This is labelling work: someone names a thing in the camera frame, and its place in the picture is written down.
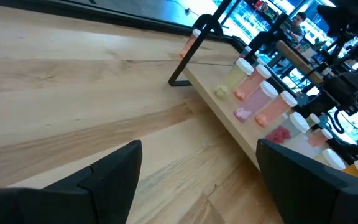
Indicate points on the purple bottle pink pills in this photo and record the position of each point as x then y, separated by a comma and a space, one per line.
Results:
255, 101

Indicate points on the person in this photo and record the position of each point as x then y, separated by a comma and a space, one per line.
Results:
295, 29

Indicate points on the salmon bottle orange pills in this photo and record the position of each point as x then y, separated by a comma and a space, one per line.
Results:
275, 109

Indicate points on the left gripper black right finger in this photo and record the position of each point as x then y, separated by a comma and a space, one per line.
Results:
306, 193

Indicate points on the black aluminium table frame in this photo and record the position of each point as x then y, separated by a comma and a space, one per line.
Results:
104, 17

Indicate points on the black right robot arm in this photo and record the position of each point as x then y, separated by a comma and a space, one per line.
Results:
353, 84

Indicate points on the wooden shelf black frame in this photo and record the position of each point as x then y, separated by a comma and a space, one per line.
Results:
244, 129

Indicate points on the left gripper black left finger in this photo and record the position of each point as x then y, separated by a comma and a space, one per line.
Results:
104, 186

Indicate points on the yellow medicine bottle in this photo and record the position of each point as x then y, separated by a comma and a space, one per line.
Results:
334, 158

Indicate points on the small jar with pink contents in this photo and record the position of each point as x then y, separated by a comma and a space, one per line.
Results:
291, 127

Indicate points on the yellow-green medicine bottle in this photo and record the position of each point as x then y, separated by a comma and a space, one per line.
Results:
312, 120

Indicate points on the salmon medicine bottle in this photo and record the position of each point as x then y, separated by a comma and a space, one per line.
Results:
319, 138

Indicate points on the wooden background desk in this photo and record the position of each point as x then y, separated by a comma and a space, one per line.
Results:
294, 60

